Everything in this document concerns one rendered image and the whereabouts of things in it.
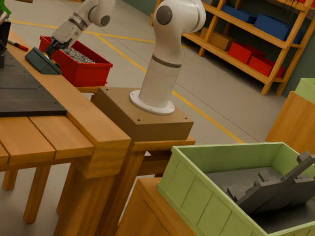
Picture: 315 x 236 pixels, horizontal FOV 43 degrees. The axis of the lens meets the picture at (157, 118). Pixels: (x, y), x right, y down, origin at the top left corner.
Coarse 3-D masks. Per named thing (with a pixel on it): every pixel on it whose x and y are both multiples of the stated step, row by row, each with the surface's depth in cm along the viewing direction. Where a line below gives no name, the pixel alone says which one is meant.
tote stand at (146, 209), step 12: (144, 180) 136; (156, 180) 139; (132, 192) 138; (144, 192) 133; (156, 192) 132; (132, 204) 138; (144, 204) 132; (156, 204) 127; (168, 204) 129; (132, 216) 138; (144, 216) 132; (156, 216) 128; (168, 216) 123; (120, 228) 143; (132, 228) 137; (144, 228) 132; (156, 228) 127; (168, 228) 122; (180, 228) 120
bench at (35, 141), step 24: (0, 120) 121; (24, 120) 126; (48, 120) 131; (0, 144) 110; (24, 144) 114; (48, 144) 119; (72, 144) 123; (0, 168) 118; (24, 168) 124; (96, 192) 140; (72, 216) 146; (96, 216) 147
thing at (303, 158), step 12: (300, 156) 109; (312, 156) 107; (300, 168) 109; (276, 180) 112; (288, 180) 114; (228, 192) 120; (252, 192) 109; (264, 192) 113; (276, 192) 119; (240, 204) 112; (252, 204) 118
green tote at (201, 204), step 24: (216, 144) 141; (240, 144) 149; (264, 144) 158; (168, 168) 130; (192, 168) 121; (216, 168) 147; (240, 168) 157; (288, 168) 164; (312, 168) 156; (168, 192) 129; (192, 192) 121; (216, 192) 113; (192, 216) 121; (216, 216) 114; (240, 216) 107
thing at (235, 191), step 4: (260, 172) 120; (264, 172) 119; (268, 172) 119; (260, 176) 120; (264, 176) 119; (268, 176) 119; (264, 180) 118; (268, 180) 115; (272, 180) 115; (236, 184) 118; (228, 188) 118; (232, 188) 118; (236, 188) 118; (232, 192) 117; (236, 192) 117; (240, 192) 114; (244, 192) 114; (232, 196) 117; (236, 196) 114; (240, 196) 114; (236, 200) 115
